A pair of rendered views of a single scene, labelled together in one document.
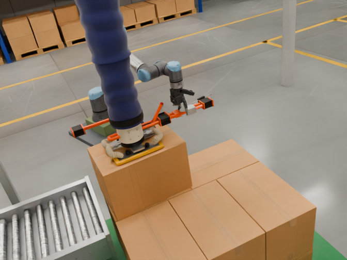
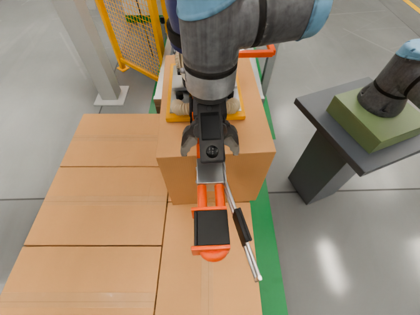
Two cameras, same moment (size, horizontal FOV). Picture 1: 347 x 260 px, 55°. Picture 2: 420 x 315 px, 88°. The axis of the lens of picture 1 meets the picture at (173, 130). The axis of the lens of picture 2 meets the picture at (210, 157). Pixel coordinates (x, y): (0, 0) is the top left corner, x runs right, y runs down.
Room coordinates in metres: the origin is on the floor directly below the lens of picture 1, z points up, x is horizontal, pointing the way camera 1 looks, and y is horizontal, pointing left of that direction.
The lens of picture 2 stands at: (2.22, -0.39, 1.53)
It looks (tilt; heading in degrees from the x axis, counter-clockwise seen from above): 56 degrees down; 109
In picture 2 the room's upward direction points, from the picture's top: straight up
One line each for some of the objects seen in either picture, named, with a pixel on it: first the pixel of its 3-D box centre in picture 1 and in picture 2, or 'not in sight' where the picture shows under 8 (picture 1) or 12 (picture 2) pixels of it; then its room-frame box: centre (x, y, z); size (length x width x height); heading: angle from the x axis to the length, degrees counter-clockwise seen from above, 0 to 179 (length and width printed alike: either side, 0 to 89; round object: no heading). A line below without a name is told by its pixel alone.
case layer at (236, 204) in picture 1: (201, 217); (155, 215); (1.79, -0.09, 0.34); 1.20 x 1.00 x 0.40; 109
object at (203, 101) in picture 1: (206, 103); (209, 230); (2.17, -0.27, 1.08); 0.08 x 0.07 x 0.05; 112
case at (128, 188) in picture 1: (140, 167); (210, 127); (1.99, 0.28, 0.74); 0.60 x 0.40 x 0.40; 113
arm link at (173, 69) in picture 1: (174, 71); (212, 22); (2.11, -0.07, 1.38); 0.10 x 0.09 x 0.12; 36
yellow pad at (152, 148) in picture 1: (138, 150); (180, 86); (1.87, 0.26, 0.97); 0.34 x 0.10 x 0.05; 112
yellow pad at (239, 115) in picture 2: not in sight; (227, 85); (2.04, 0.33, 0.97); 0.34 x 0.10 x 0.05; 112
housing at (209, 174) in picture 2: (189, 109); (209, 174); (2.13, -0.14, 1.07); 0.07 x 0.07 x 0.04; 22
